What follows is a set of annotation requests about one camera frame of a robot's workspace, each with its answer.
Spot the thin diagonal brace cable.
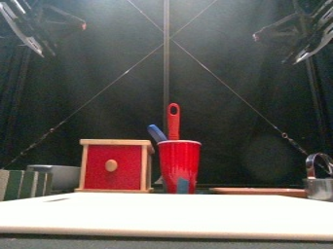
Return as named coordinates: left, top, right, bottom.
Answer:
left=0, top=0, right=220, bottom=170
left=124, top=0, right=310, bottom=158

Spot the red plastic cup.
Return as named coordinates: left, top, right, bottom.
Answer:
left=157, top=139, right=204, bottom=195

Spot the vertical metal frame pole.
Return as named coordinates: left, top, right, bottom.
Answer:
left=164, top=0, right=172, bottom=130

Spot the pink square plate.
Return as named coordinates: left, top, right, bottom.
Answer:
left=209, top=187, right=310, bottom=198

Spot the white cutting board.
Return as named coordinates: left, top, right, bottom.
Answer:
left=0, top=192, right=333, bottom=242

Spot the red utensil with loop handle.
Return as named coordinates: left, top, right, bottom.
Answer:
left=166, top=102, right=182, bottom=141

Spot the wooden box with red front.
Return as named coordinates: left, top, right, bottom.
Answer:
left=74, top=138, right=157, bottom=195

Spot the blue plastic utensil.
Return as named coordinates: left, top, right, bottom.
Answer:
left=146, top=124, right=169, bottom=144

